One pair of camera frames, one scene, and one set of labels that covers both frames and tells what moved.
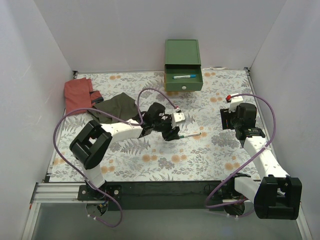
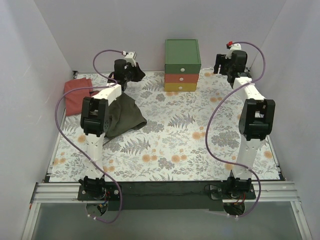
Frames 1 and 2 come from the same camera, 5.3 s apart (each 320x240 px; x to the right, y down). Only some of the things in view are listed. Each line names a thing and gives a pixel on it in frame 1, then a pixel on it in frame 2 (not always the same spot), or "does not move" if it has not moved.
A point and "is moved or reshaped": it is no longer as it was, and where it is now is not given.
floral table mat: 205,151 does not move
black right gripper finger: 228,122 -> 215,68
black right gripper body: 226,119 -> 221,64
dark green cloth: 121,106 does not move
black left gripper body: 167,128 -> 133,73
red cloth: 79,94 does not move
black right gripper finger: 225,113 -> 218,58
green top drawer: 187,84 is moved or reshaped
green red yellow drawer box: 182,57 does not move
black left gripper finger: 174,135 -> 139,74
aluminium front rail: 48,192 does not move
